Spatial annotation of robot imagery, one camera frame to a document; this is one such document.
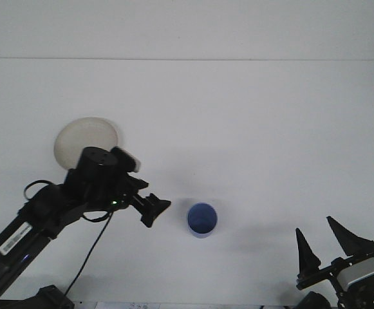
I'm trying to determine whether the pale round plate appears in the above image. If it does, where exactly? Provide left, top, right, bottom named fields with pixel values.
left=53, top=117, right=121, bottom=171

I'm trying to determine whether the pale blue cup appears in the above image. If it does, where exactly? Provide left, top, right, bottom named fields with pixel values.
left=186, top=202, right=219, bottom=238

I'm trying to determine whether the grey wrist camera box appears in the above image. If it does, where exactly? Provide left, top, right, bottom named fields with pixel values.
left=110, top=145, right=143, bottom=174
left=337, top=256, right=374, bottom=292

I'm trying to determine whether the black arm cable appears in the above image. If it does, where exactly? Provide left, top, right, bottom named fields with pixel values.
left=23, top=179, right=115, bottom=295

